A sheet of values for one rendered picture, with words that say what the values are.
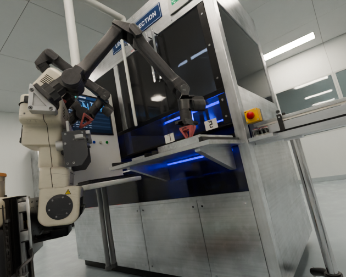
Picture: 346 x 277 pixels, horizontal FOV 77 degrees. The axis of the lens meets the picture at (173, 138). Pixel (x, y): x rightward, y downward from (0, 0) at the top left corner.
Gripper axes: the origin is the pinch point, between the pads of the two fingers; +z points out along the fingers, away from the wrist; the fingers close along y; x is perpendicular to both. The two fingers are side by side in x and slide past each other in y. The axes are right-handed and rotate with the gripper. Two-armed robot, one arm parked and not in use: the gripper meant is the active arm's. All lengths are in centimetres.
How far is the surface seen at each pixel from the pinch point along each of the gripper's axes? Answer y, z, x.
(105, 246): 19, 55, 98
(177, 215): 41, 38, 45
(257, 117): 34.7, -11.1, -21.7
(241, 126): 35.6, -8.7, -12.3
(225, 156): 27.4, 6.8, -3.6
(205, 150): 6.9, 4.7, -3.4
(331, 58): 478, -211, -75
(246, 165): 37.7, 12.5, -10.0
